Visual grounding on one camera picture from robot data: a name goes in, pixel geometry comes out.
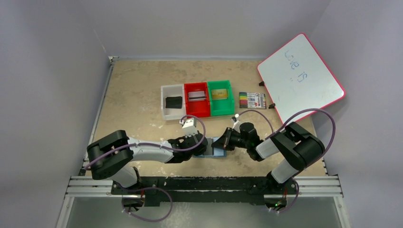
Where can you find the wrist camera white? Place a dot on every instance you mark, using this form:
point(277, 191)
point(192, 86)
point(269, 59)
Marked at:
point(236, 122)
point(189, 127)

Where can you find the white plastic bin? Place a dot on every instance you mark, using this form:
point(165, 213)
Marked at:
point(168, 91)

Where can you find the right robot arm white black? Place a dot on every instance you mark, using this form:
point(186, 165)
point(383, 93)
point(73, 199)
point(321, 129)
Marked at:
point(299, 148)

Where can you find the gold card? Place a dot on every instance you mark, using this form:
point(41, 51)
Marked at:
point(219, 94)

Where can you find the black card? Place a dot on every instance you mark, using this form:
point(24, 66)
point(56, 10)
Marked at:
point(175, 98)
point(173, 104)

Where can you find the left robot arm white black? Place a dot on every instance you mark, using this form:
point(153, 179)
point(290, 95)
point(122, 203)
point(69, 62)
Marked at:
point(109, 156)

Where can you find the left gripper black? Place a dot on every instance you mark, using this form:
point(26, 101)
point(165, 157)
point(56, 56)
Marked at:
point(197, 144)

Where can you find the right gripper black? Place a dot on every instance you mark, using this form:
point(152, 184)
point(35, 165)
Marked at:
point(228, 139)

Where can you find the green plastic bin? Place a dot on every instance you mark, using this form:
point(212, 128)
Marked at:
point(221, 107)

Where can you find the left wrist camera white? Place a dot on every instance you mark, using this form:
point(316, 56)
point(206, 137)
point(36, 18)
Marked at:
point(189, 127)

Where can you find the whiteboard with pink frame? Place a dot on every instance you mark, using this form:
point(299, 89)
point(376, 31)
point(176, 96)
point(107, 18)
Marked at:
point(297, 78)

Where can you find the blue card holder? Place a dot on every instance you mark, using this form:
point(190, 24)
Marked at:
point(212, 152)

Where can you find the red plastic bin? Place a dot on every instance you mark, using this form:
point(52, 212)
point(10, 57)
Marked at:
point(197, 101)

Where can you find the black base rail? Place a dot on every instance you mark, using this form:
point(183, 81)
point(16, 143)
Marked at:
point(251, 190)

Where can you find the marker pen pack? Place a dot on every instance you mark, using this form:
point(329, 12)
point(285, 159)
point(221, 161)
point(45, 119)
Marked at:
point(252, 100)

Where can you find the white grey card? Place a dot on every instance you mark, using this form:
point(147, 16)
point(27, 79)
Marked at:
point(196, 96)

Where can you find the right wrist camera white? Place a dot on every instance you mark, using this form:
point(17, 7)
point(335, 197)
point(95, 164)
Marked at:
point(236, 122)

